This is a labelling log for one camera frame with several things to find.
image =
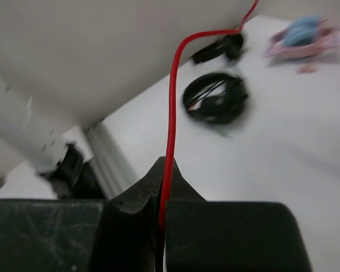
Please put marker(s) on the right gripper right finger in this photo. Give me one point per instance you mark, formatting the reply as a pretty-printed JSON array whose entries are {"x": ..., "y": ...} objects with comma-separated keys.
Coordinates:
[{"x": 205, "y": 235}]

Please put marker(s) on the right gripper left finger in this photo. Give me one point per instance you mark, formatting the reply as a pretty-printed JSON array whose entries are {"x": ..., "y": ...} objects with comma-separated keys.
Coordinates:
[{"x": 120, "y": 234}]

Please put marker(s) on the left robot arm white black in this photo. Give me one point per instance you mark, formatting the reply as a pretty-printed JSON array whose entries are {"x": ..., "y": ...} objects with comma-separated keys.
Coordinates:
[{"x": 60, "y": 162}]

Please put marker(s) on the small black headphones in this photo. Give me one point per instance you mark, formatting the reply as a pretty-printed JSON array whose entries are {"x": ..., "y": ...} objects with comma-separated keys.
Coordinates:
[{"x": 231, "y": 46}]

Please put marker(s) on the pink blue cat headphones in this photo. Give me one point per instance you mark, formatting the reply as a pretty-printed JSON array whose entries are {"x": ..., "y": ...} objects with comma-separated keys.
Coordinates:
[{"x": 305, "y": 38}]

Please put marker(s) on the black gaming headset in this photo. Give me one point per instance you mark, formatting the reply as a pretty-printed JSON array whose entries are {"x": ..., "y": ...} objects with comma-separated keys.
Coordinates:
[{"x": 216, "y": 100}]

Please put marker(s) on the aluminium front rail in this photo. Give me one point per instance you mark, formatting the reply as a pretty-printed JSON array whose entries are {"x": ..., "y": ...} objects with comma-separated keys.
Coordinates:
[{"x": 113, "y": 171}]

